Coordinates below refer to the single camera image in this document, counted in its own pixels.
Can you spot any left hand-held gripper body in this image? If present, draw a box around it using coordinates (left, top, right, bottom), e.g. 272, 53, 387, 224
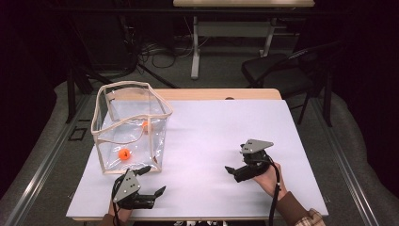
111, 169, 157, 211

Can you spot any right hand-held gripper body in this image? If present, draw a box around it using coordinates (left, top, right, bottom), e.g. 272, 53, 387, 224
233, 138, 275, 184

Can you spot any transparent bag with beige trim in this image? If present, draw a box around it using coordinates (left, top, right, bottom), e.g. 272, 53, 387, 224
90, 80, 174, 175

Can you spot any person's right hand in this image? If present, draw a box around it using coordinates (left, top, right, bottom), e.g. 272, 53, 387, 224
253, 162, 288, 202

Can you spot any person's left hand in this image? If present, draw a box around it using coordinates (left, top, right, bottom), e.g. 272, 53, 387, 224
107, 203, 133, 223

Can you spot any white table cover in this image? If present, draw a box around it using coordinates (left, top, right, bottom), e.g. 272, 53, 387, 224
66, 99, 329, 218

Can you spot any black folding chair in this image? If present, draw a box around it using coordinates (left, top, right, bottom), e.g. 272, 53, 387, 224
241, 40, 346, 126

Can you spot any white-legged desk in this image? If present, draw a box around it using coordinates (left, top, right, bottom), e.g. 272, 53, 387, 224
172, 0, 315, 80

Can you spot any black metal stand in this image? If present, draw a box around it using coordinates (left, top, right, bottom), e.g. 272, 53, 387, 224
64, 18, 95, 124

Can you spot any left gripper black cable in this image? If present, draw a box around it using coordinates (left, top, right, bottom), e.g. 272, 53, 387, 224
111, 176, 124, 226

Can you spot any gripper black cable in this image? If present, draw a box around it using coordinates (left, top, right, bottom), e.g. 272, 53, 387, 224
266, 157, 282, 226
111, 176, 124, 226

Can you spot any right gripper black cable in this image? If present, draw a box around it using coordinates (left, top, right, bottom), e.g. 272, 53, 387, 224
266, 157, 282, 226

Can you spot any black floor socket frame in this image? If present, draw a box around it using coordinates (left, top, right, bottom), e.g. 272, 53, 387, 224
68, 126, 88, 142

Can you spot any metal floor rail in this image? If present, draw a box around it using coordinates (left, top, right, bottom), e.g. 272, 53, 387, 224
310, 97, 380, 226
4, 93, 95, 226

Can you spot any bundle of floor cables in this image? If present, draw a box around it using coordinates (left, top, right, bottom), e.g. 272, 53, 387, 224
137, 32, 197, 70

